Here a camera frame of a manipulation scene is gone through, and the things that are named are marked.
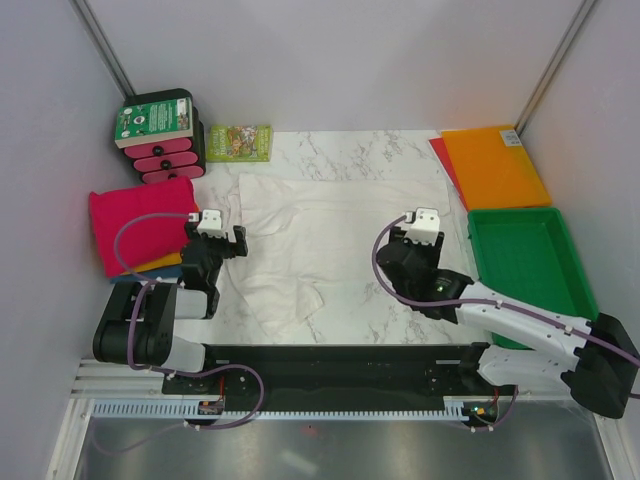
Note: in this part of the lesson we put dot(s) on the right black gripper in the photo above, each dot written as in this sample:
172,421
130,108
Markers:
432,252

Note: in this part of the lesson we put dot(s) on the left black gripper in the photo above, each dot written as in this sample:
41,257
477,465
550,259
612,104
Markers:
237,248

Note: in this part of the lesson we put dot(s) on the white t shirt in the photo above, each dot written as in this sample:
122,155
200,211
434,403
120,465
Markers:
304,233

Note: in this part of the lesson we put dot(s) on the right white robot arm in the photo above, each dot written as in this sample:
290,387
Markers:
595,362

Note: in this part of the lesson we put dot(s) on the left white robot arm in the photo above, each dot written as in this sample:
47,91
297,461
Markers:
137,326

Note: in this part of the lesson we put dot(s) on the yellow folded t shirt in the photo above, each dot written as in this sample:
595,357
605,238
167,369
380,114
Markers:
169,260

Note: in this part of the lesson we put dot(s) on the blue folded t shirt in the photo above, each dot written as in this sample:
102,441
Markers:
170,273

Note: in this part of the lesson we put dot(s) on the pink folded t shirt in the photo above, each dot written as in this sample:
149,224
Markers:
148,239

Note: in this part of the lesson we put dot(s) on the black pink drawer unit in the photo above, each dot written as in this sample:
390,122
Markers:
160,161

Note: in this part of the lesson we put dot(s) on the lime green picture book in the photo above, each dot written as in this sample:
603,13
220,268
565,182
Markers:
239,144

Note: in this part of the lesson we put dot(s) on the red plastic board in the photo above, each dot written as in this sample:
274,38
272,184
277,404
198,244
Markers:
439,147

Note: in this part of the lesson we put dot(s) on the green plastic tray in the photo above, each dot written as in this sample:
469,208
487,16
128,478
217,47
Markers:
528,254

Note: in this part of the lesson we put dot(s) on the orange plastic board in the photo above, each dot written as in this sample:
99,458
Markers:
493,169

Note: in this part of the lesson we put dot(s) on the green book on drawers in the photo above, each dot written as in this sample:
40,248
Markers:
154,122

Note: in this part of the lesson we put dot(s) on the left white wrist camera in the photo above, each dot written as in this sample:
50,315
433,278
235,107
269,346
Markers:
207,223

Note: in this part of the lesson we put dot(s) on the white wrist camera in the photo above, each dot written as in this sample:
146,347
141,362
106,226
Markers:
207,223
423,224

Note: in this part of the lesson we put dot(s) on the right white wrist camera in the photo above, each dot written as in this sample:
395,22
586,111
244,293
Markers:
423,224

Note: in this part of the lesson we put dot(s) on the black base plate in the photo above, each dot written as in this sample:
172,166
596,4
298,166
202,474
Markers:
348,376

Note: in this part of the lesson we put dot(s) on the white slotted cable duct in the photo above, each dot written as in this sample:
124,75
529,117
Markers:
195,409

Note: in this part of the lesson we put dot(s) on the aluminium rail frame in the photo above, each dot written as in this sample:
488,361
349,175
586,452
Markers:
114,428

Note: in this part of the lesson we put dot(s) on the right aluminium corner post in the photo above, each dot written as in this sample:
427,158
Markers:
578,22

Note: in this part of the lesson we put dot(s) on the aluminium corner post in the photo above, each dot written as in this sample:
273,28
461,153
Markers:
578,22
91,24

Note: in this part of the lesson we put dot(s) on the left aluminium corner post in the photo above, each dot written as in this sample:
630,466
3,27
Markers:
91,24

